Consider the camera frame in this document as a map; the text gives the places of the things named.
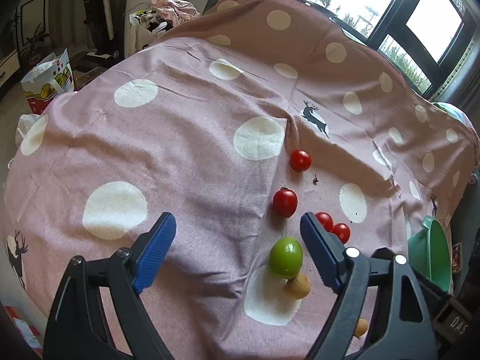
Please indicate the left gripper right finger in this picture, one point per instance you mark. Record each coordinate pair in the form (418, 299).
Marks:
(400, 327)

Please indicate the pink clothes pile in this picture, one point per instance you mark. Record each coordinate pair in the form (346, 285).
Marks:
(163, 15)

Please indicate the black upright vacuum cleaner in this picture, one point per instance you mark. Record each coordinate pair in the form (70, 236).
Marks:
(98, 18)

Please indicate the tan longan left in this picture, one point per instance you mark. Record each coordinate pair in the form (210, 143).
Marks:
(298, 287)

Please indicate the far cherry tomato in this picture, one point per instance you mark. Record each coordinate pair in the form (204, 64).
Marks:
(300, 160)

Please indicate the pink polka dot cloth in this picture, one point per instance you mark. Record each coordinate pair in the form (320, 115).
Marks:
(202, 124)

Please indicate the middle cherry tomato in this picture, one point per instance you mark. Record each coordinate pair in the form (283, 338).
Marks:
(325, 220)

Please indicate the tan longan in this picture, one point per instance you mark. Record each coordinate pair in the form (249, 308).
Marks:
(361, 328)
(298, 287)

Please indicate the green plastic basin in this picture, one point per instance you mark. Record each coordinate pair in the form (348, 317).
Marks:
(429, 254)

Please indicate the cherry tomato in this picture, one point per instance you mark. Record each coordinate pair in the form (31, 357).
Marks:
(300, 160)
(325, 220)
(342, 231)
(285, 202)

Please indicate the green jujube fruit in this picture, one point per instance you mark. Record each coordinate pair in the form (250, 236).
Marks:
(286, 258)

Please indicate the black window frame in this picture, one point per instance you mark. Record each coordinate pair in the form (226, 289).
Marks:
(424, 39)

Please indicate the left cherry tomato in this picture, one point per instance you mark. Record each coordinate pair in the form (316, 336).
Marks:
(285, 202)

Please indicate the printed paper shopping bag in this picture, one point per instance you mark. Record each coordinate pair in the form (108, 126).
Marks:
(47, 80)

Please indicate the right cherry tomato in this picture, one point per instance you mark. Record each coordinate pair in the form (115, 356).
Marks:
(342, 231)

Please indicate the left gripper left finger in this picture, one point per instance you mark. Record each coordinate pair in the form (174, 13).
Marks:
(77, 326)

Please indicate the tan longan right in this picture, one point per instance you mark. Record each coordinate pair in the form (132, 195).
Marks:
(361, 328)

